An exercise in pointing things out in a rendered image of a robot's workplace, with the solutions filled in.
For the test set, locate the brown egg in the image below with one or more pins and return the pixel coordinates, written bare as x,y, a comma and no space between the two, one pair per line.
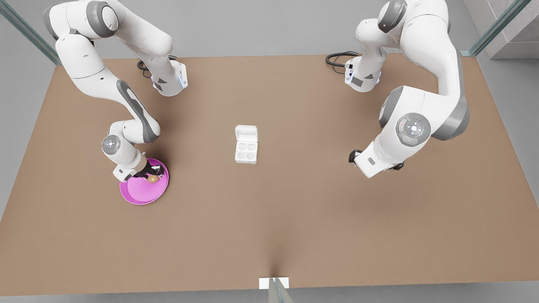
153,179

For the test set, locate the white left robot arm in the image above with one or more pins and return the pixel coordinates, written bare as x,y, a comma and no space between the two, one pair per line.
429,105

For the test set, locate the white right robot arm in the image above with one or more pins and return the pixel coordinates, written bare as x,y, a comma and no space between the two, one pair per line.
84,63

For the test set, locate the white egg box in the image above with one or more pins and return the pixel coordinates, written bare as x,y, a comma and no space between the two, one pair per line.
246,144

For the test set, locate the pink round plate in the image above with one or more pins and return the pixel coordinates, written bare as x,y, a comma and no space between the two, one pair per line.
141,191

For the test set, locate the silver frame post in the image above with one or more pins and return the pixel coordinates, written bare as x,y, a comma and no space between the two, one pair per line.
29,31
494,27
276,290

